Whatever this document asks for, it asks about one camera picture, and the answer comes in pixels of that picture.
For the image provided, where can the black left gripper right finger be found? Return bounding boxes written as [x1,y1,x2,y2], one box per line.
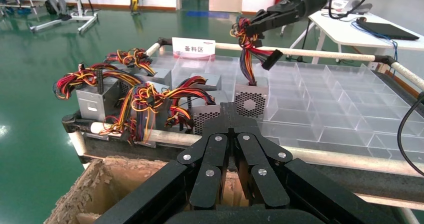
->
[228,102,398,224]

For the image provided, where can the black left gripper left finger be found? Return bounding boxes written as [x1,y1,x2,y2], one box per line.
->
[94,102,230,224]

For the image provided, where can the silver power supply with cables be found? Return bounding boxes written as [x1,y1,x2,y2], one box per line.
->
[229,15,285,121]

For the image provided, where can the power supply with mesh side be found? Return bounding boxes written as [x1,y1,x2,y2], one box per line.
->
[165,90,230,136]

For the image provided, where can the white office table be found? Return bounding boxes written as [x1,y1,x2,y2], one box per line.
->
[280,7,424,66]

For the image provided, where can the white sign with Chinese text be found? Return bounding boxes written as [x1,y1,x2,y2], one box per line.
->
[171,37,217,59]

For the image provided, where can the clear acrylic divider tray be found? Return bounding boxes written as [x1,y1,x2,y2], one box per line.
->
[150,52,424,159]

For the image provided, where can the brown cardboard divider box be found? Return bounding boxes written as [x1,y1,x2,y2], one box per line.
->
[44,156,249,224]

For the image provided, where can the black laptop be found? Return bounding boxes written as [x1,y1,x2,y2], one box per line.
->
[356,18,421,41]

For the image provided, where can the dark grey power supply unit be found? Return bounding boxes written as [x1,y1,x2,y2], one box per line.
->
[52,63,140,121]

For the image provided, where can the white rack leg pipe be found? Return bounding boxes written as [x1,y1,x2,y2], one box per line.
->
[67,130,90,157]

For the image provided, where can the grey power supply with wires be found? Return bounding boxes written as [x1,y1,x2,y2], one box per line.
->
[105,48,173,88]
[178,73,223,93]

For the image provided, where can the white power supply tangled wires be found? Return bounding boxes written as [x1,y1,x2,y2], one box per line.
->
[109,78,216,147]

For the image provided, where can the blue cable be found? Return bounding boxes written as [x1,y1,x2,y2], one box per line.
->
[351,20,398,62]

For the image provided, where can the black hanging cable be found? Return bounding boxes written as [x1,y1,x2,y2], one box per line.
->
[396,92,424,177]

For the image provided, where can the white metal stand frame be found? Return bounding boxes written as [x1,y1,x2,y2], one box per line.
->
[29,0,99,35]

